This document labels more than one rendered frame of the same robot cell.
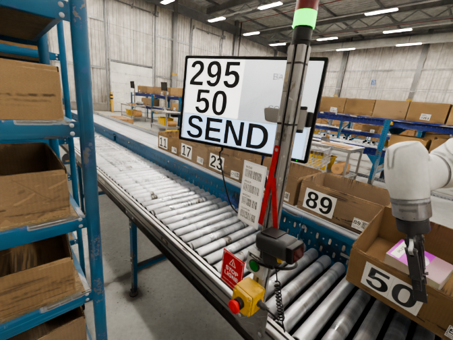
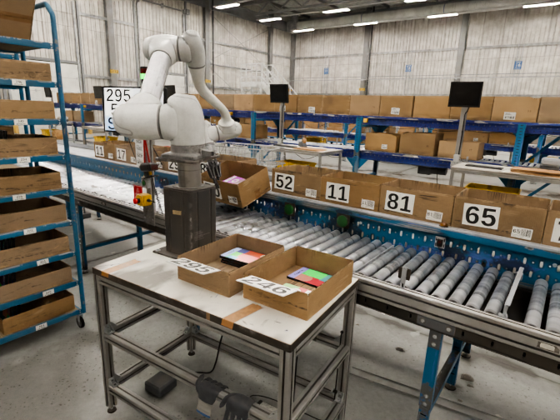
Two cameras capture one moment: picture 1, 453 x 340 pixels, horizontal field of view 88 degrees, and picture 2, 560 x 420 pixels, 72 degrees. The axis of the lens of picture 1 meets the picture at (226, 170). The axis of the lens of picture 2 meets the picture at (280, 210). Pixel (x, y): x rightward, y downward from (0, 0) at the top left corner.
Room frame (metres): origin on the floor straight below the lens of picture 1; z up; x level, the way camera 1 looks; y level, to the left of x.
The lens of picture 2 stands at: (-1.95, -0.62, 1.44)
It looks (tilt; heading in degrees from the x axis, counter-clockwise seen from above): 15 degrees down; 351
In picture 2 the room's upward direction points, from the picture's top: 2 degrees clockwise
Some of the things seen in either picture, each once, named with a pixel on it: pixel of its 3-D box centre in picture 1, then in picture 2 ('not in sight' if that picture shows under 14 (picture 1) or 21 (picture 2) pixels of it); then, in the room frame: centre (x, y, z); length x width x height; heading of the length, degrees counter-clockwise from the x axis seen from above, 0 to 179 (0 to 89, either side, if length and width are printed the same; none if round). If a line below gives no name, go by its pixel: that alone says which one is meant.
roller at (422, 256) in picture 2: not in sight; (407, 268); (-0.36, -1.49, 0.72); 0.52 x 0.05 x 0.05; 135
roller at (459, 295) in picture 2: not in sight; (467, 284); (-0.54, -1.67, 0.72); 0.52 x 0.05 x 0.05; 135
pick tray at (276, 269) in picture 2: not in sight; (301, 277); (-0.58, -0.92, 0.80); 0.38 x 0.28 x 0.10; 138
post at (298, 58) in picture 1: (271, 214); (148, 157); (0.62, -0.14, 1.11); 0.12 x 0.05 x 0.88; 45
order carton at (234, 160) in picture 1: (237, 162); (164, 157); (1.72, -0.08, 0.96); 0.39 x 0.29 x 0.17; 44
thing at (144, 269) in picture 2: not in sight; (224, 276); (-0.40, -0.62, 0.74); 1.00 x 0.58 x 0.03; 50
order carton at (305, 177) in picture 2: not in sight; (307, 182); (0.60, -1.19, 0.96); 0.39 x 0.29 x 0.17; 45
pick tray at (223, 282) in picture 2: not in sight; (233, 261); (-0.40, -0.66, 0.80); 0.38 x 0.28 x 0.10; 138
